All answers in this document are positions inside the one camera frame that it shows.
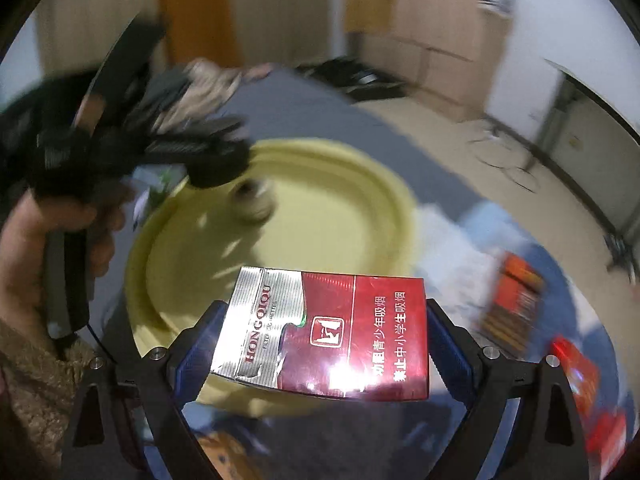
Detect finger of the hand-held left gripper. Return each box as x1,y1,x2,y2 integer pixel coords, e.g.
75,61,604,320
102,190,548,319
142,137,252,190
137,115,246,147

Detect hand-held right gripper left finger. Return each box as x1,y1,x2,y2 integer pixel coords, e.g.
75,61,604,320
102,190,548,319
60,300,231,480

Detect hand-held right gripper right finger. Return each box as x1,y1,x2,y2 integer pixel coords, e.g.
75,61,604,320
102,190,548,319
425,297,593,480

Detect small round pale object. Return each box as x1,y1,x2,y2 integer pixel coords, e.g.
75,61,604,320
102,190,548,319
232,177,276,226

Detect red silver cigarette carton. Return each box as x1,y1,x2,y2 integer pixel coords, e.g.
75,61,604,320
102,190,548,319
209,266,431,402

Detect yellow plastic basin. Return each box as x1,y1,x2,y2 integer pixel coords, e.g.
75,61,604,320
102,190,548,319
124,137,418,418

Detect person's left forearm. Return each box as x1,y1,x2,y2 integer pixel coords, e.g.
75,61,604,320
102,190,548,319
0,305,108,480

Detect person's left hand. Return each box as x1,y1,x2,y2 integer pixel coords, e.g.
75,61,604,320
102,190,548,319
0,187,136,331

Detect beige cloth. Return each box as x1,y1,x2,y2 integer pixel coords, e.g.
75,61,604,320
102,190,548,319
170,57,273,121

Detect orange dark striped box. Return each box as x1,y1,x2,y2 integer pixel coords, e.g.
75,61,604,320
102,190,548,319
477,252,548,361

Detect wooden door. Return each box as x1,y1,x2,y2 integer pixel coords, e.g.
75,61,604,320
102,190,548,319
160,0,241,68

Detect blue white plush blanket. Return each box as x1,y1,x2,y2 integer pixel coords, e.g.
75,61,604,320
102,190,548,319
100,200,633,480

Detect black bag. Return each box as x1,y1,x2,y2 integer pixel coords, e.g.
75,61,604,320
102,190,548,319
300,57,406,103

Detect wooden cabinet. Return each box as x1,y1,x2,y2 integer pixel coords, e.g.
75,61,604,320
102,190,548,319
345,0,511,121

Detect black floor cables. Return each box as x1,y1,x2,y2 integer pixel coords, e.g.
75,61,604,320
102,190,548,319
467,120,541,191

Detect metal table frame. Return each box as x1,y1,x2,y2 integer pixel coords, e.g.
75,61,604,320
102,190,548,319
545,60,640,271

